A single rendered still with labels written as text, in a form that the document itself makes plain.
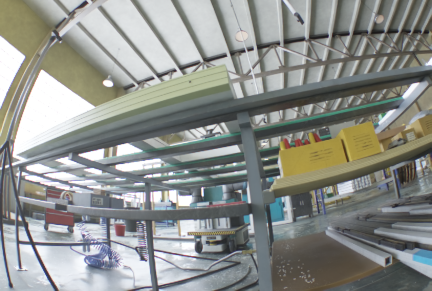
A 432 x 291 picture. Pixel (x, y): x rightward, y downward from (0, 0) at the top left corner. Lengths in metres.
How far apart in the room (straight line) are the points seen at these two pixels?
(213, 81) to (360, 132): 0.42
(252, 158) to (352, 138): 0.28
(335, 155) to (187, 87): 0.43
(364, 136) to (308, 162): 0.18
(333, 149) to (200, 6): 8.57
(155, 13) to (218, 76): 8.68
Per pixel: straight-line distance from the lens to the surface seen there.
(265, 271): 0.51
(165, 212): 0.53
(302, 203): 5.19
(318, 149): 0.52
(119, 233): 4.96
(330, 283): 0.64
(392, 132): 1.01
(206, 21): 9.28
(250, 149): 0.50
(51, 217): 4.68
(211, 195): 2.75
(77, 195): 1.44
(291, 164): 0.50
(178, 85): 0.52
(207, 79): 0.49
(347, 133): 0.55
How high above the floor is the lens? 0.58
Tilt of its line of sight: 25 degrees up
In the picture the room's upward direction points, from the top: 6 degrees counter-clockwise
